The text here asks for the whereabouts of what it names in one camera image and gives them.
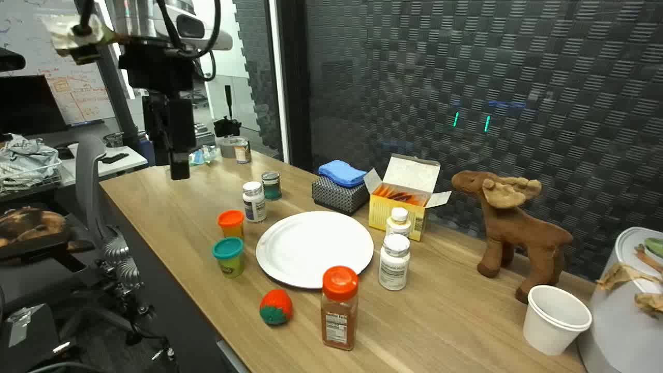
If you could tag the white paper plate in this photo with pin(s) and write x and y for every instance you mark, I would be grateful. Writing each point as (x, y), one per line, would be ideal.
(302, 247)

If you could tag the white paper cup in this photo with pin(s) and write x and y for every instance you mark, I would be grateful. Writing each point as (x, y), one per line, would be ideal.
(554, 320)

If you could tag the yellow cardboard box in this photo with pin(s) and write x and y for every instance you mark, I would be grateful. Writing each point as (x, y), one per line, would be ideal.
(406, 183)

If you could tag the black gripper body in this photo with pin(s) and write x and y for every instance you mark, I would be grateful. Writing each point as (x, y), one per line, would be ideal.
(163, 74)

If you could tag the blue cloth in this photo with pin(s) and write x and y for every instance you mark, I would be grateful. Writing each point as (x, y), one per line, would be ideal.
(341, 174)

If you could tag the small white supplement bottle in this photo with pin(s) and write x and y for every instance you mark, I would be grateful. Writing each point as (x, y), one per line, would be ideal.
(399, 223)

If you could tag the white pill bottle blue label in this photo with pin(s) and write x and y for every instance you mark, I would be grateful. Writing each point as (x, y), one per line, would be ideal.
(253, 202)

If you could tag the large white supplement bottle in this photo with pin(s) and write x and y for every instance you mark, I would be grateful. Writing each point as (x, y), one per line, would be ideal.
(394, 261)

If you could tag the glass jar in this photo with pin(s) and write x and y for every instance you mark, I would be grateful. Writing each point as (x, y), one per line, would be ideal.
(237, 148)

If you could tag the white bucket container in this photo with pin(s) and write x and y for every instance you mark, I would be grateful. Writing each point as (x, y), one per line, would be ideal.
(624, 338)

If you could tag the red toy strawberry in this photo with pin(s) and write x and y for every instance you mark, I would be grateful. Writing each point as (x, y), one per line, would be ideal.
(276, 307)

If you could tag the small green can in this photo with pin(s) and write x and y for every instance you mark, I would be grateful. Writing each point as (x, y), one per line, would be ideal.
(271, 185)

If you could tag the orange lid play-doh tub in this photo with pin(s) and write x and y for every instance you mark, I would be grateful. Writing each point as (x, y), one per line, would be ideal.
(232, 223)

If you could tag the brown plush moose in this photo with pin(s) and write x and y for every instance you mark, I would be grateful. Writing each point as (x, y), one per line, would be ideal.
(508, 227)

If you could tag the teal lid play-doh tub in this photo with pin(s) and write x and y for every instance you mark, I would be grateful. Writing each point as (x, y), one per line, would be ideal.
(230, 256)

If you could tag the paprika spice jar orange lid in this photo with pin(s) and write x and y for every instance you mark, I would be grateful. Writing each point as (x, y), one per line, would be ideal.
(339, 307)

